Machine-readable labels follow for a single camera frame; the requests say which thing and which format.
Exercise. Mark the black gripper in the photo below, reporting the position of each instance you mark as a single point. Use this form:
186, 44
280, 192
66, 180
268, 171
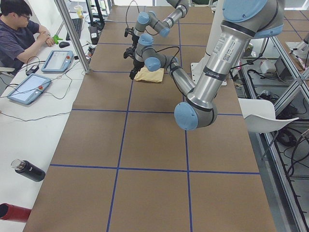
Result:
134, 38
136, 65

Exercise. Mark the cream long-sleeve printed shirt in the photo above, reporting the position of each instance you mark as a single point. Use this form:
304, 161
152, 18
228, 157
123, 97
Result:
145, 75

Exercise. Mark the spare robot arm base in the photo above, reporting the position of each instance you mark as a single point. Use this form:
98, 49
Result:
300, 49

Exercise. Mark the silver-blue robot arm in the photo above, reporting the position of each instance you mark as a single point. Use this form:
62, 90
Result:
242, 21
163, 27

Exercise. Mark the black labelled box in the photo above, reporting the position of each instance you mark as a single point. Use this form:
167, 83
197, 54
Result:
94, 36

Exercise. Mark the black keyboard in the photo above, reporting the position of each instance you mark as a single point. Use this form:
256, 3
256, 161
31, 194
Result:
77, 23

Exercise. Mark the drink cup with straw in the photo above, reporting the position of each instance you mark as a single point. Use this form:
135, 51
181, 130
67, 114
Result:
79, 10

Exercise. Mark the black computer mouse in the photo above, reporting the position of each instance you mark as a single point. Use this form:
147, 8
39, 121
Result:
64, 44

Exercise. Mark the far blue teach pendant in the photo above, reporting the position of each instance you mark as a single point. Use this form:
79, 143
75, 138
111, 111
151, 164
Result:
58, 61

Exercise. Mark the blue teach pendant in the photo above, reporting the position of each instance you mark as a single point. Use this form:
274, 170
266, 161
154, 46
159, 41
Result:
58, 61
30, 89

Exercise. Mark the green plastic clamp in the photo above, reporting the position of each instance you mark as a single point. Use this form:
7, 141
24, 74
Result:
57, 39

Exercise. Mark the near blue teach pendant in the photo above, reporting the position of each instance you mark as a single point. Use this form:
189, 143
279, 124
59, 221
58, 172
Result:
30, 89

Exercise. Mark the seated person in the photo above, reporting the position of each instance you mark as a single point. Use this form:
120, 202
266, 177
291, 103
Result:
20, 38

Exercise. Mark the white plastic chair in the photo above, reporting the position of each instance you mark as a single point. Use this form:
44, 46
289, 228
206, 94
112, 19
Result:
260, 116

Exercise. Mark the black water bottle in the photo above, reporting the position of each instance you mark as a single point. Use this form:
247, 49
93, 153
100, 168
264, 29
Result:
28, 170

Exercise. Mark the red cylinder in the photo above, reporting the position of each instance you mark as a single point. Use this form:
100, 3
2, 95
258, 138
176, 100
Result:
14, 213

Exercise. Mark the aluminium frame post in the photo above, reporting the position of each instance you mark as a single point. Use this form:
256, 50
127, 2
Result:
64, 13

